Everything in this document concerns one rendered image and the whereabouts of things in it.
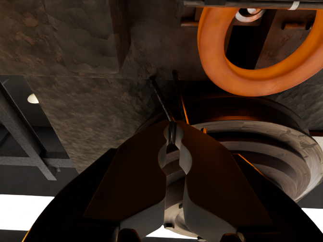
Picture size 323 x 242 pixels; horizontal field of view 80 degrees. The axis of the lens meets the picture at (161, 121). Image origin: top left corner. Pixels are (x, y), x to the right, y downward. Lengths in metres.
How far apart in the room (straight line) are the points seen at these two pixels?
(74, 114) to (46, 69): 0.18
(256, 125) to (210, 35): 0.18
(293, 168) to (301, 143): 0.06
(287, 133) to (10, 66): 0.54
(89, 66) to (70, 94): 0.28
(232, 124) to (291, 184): 0.20
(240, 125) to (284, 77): 0.10
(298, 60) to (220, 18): 0.13
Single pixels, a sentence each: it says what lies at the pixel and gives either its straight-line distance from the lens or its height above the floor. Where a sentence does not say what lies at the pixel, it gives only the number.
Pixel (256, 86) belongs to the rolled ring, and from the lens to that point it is 0.34.
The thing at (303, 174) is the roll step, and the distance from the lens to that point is 0.51.
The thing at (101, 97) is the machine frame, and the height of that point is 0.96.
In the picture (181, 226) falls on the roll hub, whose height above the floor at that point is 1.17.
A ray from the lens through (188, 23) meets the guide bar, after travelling 0.34.
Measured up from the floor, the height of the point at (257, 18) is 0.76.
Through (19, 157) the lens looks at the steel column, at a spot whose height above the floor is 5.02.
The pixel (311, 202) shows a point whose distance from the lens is 9.31.
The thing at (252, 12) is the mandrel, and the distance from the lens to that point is 0.38.
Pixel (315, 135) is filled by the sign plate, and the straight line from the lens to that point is 0.69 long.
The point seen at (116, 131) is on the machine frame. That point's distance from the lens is 0.61.
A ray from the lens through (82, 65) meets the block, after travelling 0.29.
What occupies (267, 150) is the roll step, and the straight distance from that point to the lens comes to 0.41.
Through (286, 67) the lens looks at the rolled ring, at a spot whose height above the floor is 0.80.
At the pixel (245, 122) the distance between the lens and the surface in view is 0.36.
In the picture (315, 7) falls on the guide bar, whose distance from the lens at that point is 0.29.
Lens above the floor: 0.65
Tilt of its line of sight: 45 degrees up
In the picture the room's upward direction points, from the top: 179 degrees counter-clockwise
